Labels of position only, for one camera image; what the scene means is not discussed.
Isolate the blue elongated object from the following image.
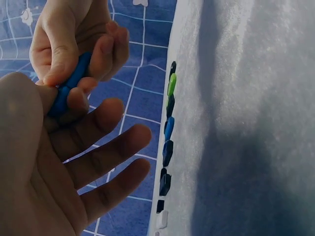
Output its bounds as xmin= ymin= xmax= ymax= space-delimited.
xmin=47 ymin=51 xmax=92 ymax=118

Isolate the person's right hand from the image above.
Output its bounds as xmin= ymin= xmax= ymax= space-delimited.
xmin=29 ymin=0 xmax=130 ymax=94

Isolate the person's left hand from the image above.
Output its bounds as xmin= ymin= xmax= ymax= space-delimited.
xmin=0 ymin=72 xmax=152 ymax=236

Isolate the row of small coloured pieces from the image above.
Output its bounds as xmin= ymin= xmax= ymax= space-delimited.
xmin=155 ymin=60 xmax=178 ymax=236

